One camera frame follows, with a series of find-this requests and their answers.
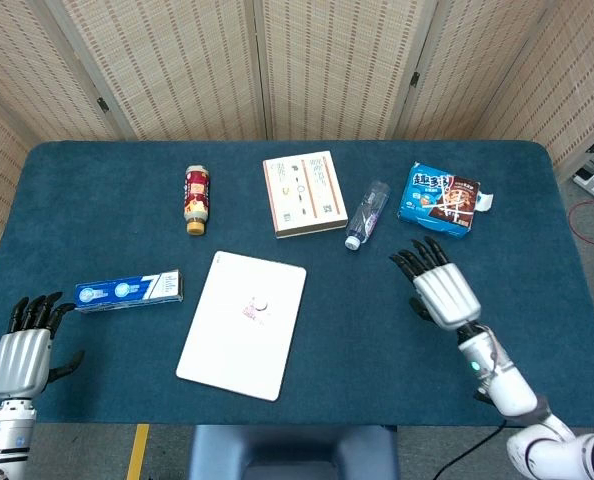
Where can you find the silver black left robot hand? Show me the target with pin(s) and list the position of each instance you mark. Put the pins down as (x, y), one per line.
(19, 362)

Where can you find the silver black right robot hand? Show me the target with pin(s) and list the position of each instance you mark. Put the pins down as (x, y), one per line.
(444, 295)

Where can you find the pink patterned small card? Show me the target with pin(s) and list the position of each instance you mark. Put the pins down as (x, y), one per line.
(251, 314)

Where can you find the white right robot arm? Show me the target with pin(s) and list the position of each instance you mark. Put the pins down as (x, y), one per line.
(507, 385)

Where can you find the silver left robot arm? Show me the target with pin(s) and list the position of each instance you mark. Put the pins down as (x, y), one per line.
(7, 435)

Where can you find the blue cookie snack package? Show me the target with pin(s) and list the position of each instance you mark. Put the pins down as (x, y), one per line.
(442, 200)

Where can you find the clear plastic water bottle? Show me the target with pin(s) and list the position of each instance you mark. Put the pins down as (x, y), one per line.
(367, 215)

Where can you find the blue white toothpaste box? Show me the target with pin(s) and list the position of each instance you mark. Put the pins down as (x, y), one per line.
(127, 290)

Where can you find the white rectangular board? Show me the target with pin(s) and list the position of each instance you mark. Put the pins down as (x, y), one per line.
(227, 350)

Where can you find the brown drink bottle yellow cap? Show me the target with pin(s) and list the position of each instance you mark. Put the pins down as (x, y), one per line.
(197, 200)

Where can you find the teal carpet table cover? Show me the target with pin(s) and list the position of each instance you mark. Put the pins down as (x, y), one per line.
(102, 210)

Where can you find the cream book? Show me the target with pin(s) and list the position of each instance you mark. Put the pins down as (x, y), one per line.
(302, 195)

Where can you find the dark blue robot torso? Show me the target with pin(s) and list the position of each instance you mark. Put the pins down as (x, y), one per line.
(292, 450)

